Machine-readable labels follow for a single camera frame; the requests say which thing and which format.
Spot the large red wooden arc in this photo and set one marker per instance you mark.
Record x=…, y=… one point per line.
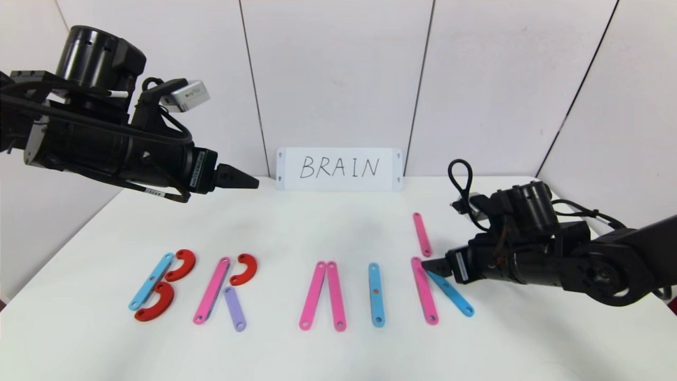
x=186, y=264
x=163, y=304

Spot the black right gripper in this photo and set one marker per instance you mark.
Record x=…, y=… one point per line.
x=458, y=266

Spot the short purple wooden bar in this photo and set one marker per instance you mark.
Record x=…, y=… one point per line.
x=235, y=309

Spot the pink wooden bar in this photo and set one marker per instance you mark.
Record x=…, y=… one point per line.
x=336, y=296
x=422, y=235
x=312, y=295
x=426, y=296
x=211, y=291

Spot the short blue wooden bar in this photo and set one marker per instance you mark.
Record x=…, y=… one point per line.
x=455, y=299

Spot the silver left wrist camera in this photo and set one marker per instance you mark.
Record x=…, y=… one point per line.
x=188, y=95

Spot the small red wooden arc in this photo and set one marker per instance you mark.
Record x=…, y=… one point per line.
x=248, y=270

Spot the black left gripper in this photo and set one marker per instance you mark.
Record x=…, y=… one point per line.
x=202, y=170

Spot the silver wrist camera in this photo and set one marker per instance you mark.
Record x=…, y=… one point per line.
x=188, y=95
x=475, y=210

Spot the long blue wooden bar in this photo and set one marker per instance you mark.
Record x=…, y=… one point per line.
x=152, y=281
x=376, y=294

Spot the white BRAIN sign card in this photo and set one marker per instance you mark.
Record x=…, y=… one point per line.
x=338, y=168

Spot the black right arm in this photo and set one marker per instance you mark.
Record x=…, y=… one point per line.
x=608, y=264

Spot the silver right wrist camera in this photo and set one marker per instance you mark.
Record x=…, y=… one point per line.
x=475, y=210

